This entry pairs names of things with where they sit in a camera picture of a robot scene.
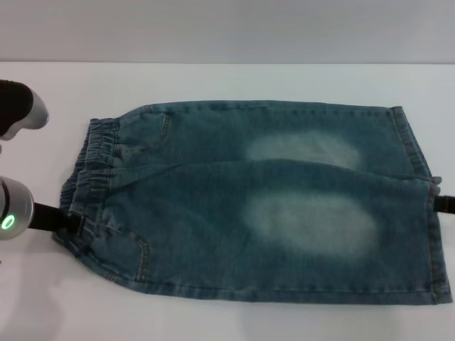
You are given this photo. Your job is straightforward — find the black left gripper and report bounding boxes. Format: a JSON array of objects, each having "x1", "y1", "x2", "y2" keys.
[{"x1": 28, "y1": 201, "x2": 86, "y2": 236}]

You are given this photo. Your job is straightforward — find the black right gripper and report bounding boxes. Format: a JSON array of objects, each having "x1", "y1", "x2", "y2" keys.
[{"x1": 428, "y1": 194, "x2": 455, "y2": 215}]

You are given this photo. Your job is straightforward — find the blue denim shorts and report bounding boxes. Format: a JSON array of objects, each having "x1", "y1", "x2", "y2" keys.
[{"x1": 53, "y1": 101, "x2": 449, "y2": 306}]

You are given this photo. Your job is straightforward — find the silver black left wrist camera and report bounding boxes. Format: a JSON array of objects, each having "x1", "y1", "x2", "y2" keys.
[{"x1": 0, "y1": 80, "x2": 50, "y2": 141}]

